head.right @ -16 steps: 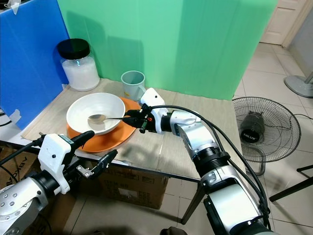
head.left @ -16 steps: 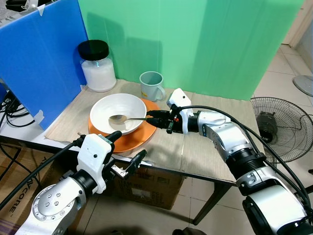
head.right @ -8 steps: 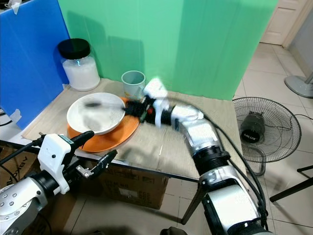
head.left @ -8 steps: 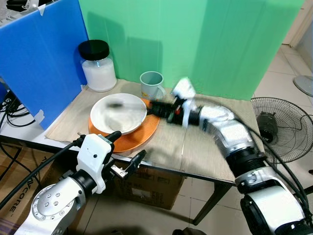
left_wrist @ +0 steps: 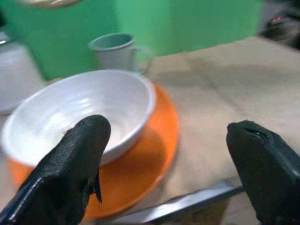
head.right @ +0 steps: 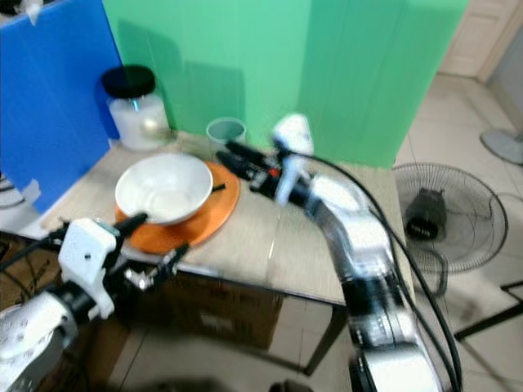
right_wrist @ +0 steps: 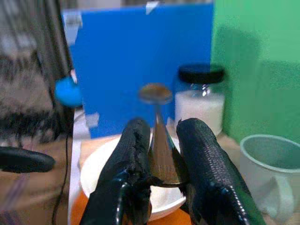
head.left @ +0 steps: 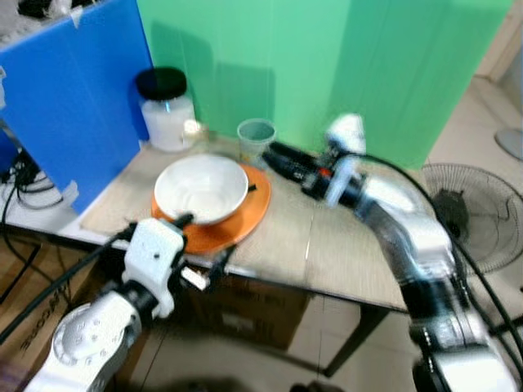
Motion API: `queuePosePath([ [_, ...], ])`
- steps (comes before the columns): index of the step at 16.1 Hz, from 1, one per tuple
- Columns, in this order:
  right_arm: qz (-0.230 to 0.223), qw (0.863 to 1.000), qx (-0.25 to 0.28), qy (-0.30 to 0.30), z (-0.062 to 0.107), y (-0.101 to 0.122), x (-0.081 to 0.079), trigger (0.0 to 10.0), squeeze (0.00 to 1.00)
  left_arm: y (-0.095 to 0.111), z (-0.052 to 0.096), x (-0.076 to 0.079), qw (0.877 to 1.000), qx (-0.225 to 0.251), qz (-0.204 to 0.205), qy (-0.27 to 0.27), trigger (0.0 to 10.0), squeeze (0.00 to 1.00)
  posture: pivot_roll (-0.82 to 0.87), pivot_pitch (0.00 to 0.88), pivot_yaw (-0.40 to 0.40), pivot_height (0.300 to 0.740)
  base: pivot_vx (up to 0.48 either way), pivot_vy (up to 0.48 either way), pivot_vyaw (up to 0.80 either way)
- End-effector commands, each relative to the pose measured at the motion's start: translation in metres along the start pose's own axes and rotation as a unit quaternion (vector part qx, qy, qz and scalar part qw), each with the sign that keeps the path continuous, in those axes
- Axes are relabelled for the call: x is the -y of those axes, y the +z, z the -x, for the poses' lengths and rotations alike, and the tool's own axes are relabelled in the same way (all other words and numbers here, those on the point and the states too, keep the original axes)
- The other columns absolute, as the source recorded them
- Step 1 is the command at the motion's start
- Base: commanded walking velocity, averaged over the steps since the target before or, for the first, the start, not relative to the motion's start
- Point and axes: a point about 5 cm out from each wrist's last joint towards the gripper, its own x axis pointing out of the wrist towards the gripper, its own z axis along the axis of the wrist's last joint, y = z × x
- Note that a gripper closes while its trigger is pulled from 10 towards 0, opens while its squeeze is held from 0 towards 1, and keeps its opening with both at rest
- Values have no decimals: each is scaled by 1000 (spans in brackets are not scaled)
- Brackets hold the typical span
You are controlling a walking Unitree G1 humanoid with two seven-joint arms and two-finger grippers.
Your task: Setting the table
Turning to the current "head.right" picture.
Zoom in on orange round plate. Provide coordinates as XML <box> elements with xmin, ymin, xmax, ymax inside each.
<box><xmin>114</xmin><ymin>160</ymin><xmax>241</xmax><ymax>256</ymax></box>

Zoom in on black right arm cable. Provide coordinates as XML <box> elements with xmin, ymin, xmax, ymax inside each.
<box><xmin>311</xmin><ymin>154</ymin><xmax>465</xmax><ymax>389</ymax></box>

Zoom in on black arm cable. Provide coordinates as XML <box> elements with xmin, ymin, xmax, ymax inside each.
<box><xmin>311</xmin><ymin>154</ymin><xmax>465</xmax><ymax>389</ymax></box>
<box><xmin>0</xmin><ymin>227</ymin><xmax>68</xmax><ymax>270</ymax></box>

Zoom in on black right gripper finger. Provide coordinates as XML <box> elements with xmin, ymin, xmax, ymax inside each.
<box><xmin>221</xmin><ymin>152</ymin><xmax>259</xmax><ymax>185</ymax></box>
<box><xmin>226</xmin><ymin>140</ymin><xmax>269</xmax><ymax>162</ymax></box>

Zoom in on clear jar with black lid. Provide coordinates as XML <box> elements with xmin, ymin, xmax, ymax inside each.
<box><xmin>102</xmin><ymin>65</ymin><xmax>172</xmax><ymax>152</ymax></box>

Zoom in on black table leg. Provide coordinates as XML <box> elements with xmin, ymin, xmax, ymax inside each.
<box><xmin>302</xmin><ymin>306</ymin><xmax>349</xmax><ymax>377</ymax></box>

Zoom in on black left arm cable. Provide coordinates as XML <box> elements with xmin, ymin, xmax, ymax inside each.
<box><xmin>0</xmin><ymin>227</ymin><xmax>68</xmax><ymax>270</ymax></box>

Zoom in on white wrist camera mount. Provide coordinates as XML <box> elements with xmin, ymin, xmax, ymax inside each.
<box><xmin>58</xmin><ymin>217</ymin><xmax>125</xmax><ymax>321</ymax></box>
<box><xmin>270</xmin><ymin>112</ymin><xmax>316</xmax><ymax>207</ymax></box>

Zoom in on blue corrugated plastic panel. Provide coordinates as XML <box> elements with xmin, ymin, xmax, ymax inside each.
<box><xmin>0</xmin><ymin>0</ymin><xmax>125</xmax><ymax>216</ymax></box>

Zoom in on green corrugated plastic panel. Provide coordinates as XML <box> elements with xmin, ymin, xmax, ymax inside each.
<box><xmin>102</xmin><ymin>0</ymin><xmax>472</xmax><ymax>170</ymax></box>

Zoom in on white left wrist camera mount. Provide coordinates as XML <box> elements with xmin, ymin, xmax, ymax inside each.
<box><xmin>58</xmin><ymin>217</ymin><xmax>125</xmax><ymax>321</ymax></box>

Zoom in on clear green plastic cup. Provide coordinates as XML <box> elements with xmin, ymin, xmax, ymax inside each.
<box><xmin>206</xmin><ymin>117</ymin><xmax>248</xmax><ymax>156</ymax></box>

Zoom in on black metal stand foot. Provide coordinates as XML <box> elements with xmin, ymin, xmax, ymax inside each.
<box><xmin>453</xmin><ymin>279</ymin><xmax>523</xmax><ymax>341</ymax></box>

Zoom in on beige woven table mat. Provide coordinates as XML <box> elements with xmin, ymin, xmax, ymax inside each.
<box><xmin>41</xmin><ymin>131</ymin><xmax>413</xmax><ymax>310</ymax></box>

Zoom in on white door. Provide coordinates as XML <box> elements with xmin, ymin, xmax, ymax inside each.
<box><xmin>440</xmin><ymin>0</ymin><xmax>509</xmax><ymax>80</ymax></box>

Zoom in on white ceramic bowl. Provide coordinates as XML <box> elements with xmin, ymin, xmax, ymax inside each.
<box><xmin>114</xmin><ymin>153</ymin><xmax>215</xmax><ymax>227</ymax></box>

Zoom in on brown cardboard box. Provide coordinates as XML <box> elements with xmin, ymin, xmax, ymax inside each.
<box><xmin>168</xmin><ymin>276</ymin><xmax>288</xmax><ymax>351</ymax></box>

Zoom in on black floor fan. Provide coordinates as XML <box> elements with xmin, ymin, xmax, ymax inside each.
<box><xmin>392</xmin><ymin>162</ymin><xmax>510</xmax><ymax>275</ymax></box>

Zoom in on white round fan base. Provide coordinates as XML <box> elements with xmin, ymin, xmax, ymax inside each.
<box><xmin>480</xmin><ymin>127</ymin><xmax>523</xmax><ymax>167</ymax></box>

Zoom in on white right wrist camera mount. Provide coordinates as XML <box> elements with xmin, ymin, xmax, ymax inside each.
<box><xmin>270</xmin><ymin>112</ymin><xmax>316</xmax><ymax>207</ymax></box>

